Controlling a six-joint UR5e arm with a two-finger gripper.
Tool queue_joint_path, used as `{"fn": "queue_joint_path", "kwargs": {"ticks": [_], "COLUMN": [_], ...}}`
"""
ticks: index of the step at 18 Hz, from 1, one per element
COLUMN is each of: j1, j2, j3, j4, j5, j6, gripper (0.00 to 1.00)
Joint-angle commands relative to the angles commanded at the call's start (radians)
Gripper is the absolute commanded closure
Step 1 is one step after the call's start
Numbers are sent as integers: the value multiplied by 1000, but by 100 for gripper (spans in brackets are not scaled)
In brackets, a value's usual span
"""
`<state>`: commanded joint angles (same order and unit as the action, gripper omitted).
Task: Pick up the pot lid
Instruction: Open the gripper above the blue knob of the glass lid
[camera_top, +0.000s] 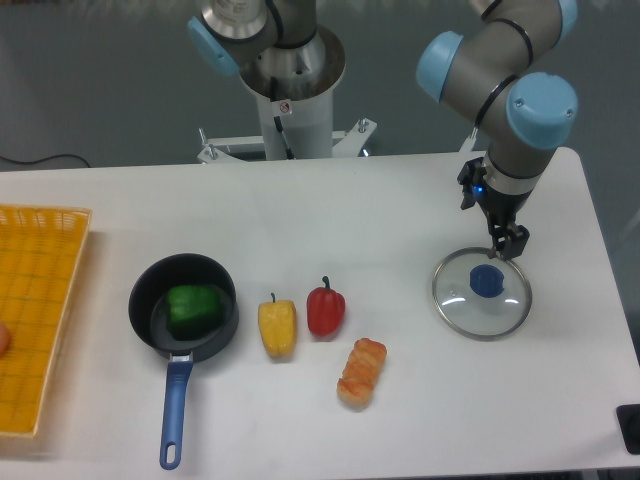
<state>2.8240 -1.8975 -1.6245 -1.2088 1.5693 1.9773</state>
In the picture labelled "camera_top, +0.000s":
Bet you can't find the yellow woven basket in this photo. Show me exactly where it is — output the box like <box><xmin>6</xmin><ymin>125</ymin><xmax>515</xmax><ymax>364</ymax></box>
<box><xmin>1</xmin><ymin>204</ymin><xmax>92</xmax><ymax>438</ymax></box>

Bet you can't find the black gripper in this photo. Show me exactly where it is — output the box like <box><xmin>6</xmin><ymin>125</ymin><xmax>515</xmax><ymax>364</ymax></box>
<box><xmin>477</xmin><ymin>178</ymin><xmax>532</xmax><ymax>260</ymax></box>

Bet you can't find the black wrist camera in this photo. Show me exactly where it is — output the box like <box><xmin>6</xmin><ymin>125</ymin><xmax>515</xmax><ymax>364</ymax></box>
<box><xmin>457</xmin><ymin>157</ymin><xmax>486</xmax><ymax>210</ymax></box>

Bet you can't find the glass pot lid blue knob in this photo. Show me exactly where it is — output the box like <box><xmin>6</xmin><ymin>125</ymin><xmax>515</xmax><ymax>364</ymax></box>
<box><xmin>431</xmin><ymin>247</ymin><xmax>533</xmax><ymax>341</ymax></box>

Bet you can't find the green bell pepper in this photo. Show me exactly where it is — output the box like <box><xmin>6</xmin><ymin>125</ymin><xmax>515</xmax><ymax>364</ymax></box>
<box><xmin>166</xmin><ymin>285</ymin><xmax>222</xmax><ymax>340</ymax></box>

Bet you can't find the red bell pepper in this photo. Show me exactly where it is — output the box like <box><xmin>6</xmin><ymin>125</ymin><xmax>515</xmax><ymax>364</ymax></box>
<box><xmin>306</xmin><ymin>276</ymin><xmax>346</xmax><ymax>338</ymax></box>

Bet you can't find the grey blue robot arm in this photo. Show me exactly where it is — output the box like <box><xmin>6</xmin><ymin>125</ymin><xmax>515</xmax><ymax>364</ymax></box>
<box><xmin>187</xmin><ymin>1</ymin><xmax>578</xmax><ymax>260</ymax></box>

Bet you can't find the black cable on floor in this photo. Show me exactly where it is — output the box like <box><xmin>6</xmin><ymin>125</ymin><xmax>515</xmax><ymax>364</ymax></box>
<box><xmin>0</xmin><ymin>153</ymin><xmax>92</xmax><ymax>168</ymax></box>

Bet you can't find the yellow bell pepper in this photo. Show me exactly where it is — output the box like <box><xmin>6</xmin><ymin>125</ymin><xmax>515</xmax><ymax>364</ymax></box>
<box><xmin>258</xmin><ymin>293</ymin><xmax>297</xmax><ymax>359</ymax></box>

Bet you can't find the orange toy shrimp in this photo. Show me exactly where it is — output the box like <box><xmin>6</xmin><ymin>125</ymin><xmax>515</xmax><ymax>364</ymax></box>
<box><xmin>336</xmin><ymin>338</ymin><xmax>387</xmax><ymax>409</ymax></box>

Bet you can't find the black device at table edge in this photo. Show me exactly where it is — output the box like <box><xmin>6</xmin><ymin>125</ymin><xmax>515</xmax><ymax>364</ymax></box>
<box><xmin>616</xmin><ymin>404</ymin><xmax>640</xmax><ymax>455</ymax></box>

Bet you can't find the dark saucepan blue handle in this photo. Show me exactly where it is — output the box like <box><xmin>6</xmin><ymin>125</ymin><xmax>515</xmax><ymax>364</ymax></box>
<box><xmin>128</xmin><ymin>253</ymin><xmax>239</xmax><ymax>470</ymax></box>

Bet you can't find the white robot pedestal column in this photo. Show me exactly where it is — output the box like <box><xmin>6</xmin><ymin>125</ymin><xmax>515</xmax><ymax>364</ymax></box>
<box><xmin>196</xmin><ymin>24</ymin><xmax>377</xmax><ymax>164</ymax></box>

